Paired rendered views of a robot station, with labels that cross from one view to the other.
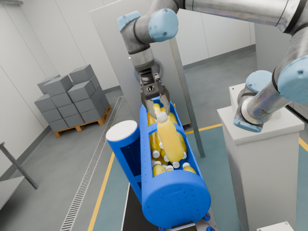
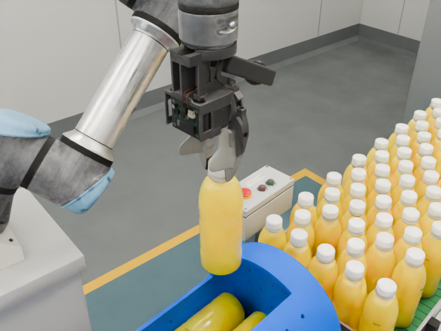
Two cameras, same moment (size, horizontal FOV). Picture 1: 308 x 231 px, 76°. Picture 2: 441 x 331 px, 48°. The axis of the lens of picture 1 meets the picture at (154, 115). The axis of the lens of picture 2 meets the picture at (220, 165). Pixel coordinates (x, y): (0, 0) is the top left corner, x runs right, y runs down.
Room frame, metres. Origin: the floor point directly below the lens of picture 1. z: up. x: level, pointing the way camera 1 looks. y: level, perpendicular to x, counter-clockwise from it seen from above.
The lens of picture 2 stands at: (1.13, 0.37, 1.87)
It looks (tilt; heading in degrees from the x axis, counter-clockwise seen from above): 34 degrees down; 220
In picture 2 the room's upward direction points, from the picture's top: straight up
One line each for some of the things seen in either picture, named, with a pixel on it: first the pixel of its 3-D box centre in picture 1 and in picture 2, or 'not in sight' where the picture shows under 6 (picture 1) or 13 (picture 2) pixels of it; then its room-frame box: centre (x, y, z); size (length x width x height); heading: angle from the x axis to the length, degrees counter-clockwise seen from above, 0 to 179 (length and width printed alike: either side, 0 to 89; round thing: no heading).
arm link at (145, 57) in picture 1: (140, 57); (210, 25); (0.67, -0.03, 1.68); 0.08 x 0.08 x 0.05
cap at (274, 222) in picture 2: not in sight; (273, 223); (0.35, -0.11, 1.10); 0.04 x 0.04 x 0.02
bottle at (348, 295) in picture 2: not in sight; (348, 302); (0.36, 0.11, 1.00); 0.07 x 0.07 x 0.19
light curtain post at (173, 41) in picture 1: (187, 99); not in sight; (1.94, -0.41, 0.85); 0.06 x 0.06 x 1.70; 85
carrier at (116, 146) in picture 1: (139, 167); not in sight; (1.45, 0.30, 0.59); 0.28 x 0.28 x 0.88
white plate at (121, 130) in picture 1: (121, 129); not in sight; (1.45, 0.30, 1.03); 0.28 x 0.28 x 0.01
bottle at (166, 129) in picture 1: (169, 138); (220, 219); (0.64, -0.03, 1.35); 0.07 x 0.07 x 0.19
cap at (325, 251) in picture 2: not in sight; (325, 253); (0.36, 0.04, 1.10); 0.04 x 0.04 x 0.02
